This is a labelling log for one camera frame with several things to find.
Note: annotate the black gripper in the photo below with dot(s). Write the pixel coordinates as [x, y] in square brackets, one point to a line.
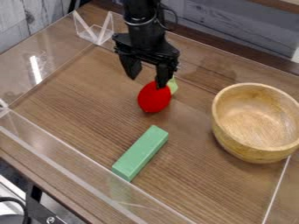
[145, 44]

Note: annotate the red toy radish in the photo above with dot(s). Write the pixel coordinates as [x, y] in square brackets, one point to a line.
[154, 99]

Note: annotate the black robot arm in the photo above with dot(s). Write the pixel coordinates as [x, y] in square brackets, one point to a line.
[144, 12]

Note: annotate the green rectangular block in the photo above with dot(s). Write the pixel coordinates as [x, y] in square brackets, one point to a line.
[141, 153]

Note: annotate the wooden bowl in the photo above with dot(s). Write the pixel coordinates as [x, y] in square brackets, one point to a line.
[256, 122]

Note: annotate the clear acrylic corner bracket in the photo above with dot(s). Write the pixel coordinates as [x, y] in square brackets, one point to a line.
[97, 34]

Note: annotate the clear acrylic tray wall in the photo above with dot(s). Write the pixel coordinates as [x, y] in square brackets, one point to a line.
[74, 179]

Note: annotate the black metal table bracket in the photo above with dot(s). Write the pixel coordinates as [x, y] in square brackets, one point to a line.
[40, 214]

